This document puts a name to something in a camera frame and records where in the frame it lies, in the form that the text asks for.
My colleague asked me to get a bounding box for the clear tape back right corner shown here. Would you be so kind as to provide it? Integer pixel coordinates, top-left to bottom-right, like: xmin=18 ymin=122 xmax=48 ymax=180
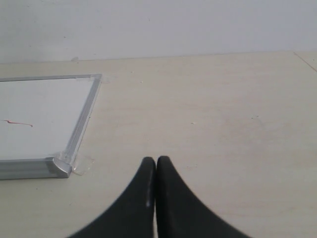
xmin=76 ymin=74 xmax=112 ymax=84

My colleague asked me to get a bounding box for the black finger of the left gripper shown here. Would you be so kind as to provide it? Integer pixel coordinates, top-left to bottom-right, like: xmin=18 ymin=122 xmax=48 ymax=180
xmin=155 ymin=156 xmax=248 ymax=238
xmin=71 ymin=157 xmax=156 ymax=238

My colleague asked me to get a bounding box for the clear tape corner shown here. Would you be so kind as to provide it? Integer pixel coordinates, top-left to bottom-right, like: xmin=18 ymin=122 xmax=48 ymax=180
xmin=55 ymin=151 xmax=95 ymax=176
xmin=76 ymin=74 xmax=112 ymax=84

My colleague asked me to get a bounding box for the clear tape front right corner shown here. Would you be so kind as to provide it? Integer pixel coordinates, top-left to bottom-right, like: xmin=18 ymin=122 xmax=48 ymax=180
xmin=55 ymin=151 xmax=95 ymax=176

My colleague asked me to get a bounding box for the white board with aluminium frame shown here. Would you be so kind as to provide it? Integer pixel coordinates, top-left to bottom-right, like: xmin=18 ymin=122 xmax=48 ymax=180
xmin=0 ymin=74 xmax=102 ymax=180

